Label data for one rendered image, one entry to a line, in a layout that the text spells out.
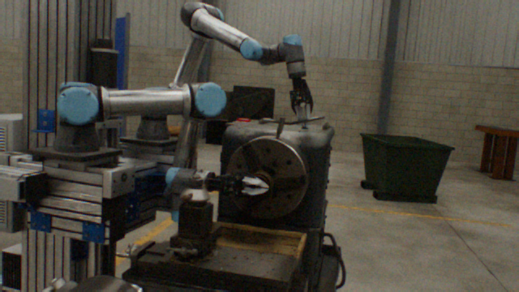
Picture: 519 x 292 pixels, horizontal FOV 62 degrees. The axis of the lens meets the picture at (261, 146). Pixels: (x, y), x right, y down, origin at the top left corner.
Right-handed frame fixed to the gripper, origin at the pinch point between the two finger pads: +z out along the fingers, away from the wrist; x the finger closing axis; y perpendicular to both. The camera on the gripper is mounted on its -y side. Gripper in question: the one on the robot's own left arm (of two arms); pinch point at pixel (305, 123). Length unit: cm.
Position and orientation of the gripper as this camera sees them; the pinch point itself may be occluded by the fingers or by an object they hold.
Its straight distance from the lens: 179.0
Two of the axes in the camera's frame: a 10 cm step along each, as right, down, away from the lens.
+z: 1.5, 9.8, 0.8
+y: -2.1, 1.1, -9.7
